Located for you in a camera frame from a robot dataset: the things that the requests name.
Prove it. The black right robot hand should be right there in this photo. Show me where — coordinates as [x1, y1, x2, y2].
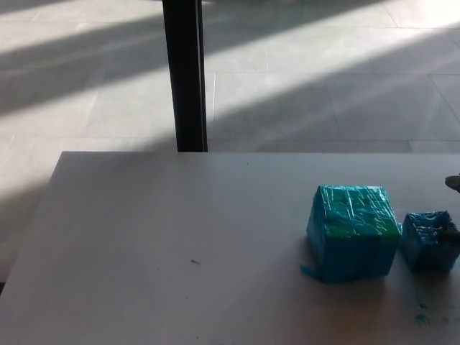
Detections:
[436, 174, 460, 243]

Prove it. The small blue cube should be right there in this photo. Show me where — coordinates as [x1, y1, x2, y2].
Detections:
[398, 211, 460, 273]

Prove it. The large blue wrapped cube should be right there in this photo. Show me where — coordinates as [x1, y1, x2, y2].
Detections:
[298, 185, 403, 285]

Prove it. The black vertical pillar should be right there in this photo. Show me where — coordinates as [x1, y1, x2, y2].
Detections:
[161, 0, 209, 153]

